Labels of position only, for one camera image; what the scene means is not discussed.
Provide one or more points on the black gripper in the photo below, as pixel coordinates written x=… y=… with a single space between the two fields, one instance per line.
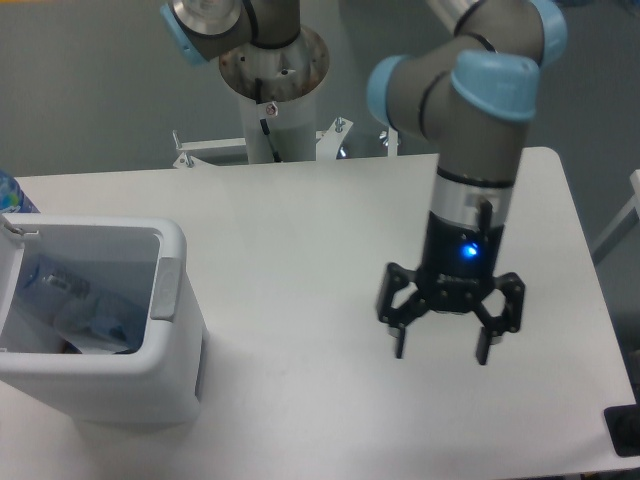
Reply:
x=455 y=275

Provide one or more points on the clear crushed plastic bottle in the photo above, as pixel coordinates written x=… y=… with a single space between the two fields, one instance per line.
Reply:
x=89 y=317

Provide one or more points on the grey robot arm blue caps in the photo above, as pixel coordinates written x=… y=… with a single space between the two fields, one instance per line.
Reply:
x=473 y=97

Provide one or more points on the white plastic trash can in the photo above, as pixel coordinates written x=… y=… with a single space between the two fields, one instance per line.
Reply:
x=142 y=259

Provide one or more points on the black device at table corner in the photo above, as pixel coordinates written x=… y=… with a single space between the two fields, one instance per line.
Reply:
x=623 y=425

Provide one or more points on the blue labelled bottle at edge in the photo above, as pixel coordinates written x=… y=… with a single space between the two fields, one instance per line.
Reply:
x=13 y=198

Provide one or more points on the white frame at right edge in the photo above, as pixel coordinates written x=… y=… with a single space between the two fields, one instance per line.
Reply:
x=620 y=226

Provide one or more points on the white metal base frame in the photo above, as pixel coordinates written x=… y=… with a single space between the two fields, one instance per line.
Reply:
x=267 y=144

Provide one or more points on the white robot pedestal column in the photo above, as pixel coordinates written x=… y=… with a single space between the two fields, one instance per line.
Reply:
x=278 y=86

